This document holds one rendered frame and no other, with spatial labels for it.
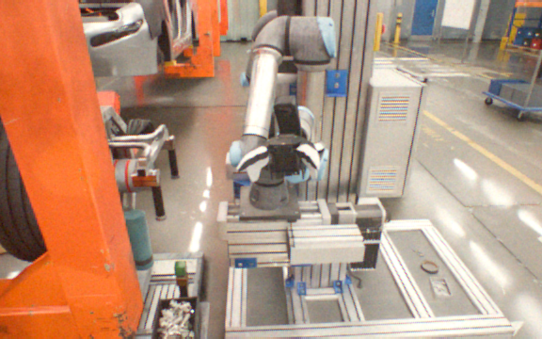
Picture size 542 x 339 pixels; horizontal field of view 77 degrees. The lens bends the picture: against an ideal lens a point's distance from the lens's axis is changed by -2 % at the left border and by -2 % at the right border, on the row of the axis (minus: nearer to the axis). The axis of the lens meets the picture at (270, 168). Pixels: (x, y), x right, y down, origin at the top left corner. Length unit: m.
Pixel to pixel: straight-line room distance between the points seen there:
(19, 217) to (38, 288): 0.26
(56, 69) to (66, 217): 0.38
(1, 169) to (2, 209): 0.13
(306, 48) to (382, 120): 0.45
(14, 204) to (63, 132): 0.51
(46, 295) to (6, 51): 0.70
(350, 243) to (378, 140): 0.41
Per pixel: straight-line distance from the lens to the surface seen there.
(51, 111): 0.91
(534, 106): 5.98
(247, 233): 1.34
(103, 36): 3.99
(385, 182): 1.49
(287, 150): 0.71
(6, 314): 1.35
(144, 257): 1.57
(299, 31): 1.08
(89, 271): 1.13
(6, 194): 1.38
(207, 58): 5.06
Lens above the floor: 1.51
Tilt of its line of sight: 26 degrees down
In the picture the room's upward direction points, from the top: straight up
